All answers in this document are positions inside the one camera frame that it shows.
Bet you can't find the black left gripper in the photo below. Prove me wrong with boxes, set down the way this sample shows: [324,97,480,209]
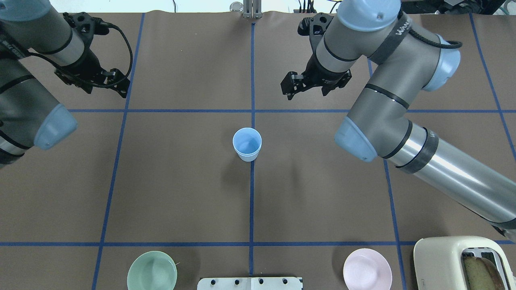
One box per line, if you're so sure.
[54,54,131,99]

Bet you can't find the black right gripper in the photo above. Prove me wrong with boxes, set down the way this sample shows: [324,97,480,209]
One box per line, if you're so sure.
[281,56,352,101]

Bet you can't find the light blue cup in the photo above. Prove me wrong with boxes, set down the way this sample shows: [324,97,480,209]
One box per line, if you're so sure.
[236,150,260,163]
[232,127,262,153]

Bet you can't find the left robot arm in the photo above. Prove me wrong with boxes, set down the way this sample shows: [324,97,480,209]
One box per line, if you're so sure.
[0,0,131,168]

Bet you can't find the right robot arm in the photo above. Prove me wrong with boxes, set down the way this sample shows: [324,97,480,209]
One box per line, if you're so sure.
[281,0,515,242]

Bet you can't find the brown table mat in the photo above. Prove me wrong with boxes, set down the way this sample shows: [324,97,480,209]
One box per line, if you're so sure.
[1,11,515,290]

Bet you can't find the black device at back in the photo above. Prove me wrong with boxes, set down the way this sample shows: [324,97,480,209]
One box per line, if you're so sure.
[401,0,507,15]

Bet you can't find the pink bowl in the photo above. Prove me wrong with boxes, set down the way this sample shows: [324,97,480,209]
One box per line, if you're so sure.
[342,248,393,290]

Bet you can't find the green bowl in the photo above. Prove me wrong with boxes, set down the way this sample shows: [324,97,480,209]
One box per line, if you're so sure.
[127,251,178,290]

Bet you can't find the cream toaster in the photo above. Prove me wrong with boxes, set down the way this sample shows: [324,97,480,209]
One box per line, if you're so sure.
[413,236,515,290]

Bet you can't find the bread slice in toaster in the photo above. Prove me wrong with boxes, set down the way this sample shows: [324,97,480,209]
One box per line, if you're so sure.
[463,257,505,290]

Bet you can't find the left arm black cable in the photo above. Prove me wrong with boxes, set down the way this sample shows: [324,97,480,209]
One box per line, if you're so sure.
[24,22,133,88]

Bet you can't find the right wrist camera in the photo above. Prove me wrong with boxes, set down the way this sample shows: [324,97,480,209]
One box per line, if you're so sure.
[297,13,334,41]

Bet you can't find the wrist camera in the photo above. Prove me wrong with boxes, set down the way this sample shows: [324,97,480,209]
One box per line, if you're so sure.
[297,13,334,41]
[62,12,112,40]

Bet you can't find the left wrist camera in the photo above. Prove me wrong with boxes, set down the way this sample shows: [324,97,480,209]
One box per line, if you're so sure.
[62,12,112,40]

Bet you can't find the black cables at back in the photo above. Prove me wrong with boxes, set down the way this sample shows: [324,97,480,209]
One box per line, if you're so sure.
[293,0,343,15]

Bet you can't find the grey metal clamp bracket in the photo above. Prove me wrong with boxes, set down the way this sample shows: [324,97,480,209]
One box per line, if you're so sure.
[230,0,263,19]

